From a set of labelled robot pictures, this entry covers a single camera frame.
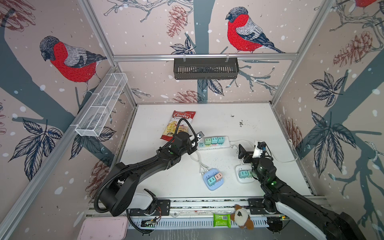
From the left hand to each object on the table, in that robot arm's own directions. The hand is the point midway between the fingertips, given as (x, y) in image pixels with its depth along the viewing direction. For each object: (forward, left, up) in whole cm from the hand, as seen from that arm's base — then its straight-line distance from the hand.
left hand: (195, 137), depth 85 cm
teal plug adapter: (-19, -26, -7) cm, 33 cm away
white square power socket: (-14, -26, -11) cm, 31 cm away
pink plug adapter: (-20, -12, -6) cm, 24 cm away
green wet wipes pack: (-38, -13, -13) cm, 42 cm away
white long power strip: (0, -4, -10) cm, 11 cm away
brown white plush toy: (-38, -22, -10) cm, 45 cm away
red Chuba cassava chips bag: (+15, +8, -10) cm, 20 cm away
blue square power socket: (-17, -8, -12) cm, 22 cm away
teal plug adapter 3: (+2, -12, -7) cm, 14 cm away
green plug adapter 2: (+2, -8, -8) cm, 11 cm away
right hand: (-6, -29, -1) cm, 29 cm away
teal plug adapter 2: (+3, -16, -8) cm, 18 cm away
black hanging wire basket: (+48, -8, +14) cm, 51 cm away
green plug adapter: (-18, -29, -6) cm, 35 cm away
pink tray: (-41, +41, -11) cm, 59 cm away
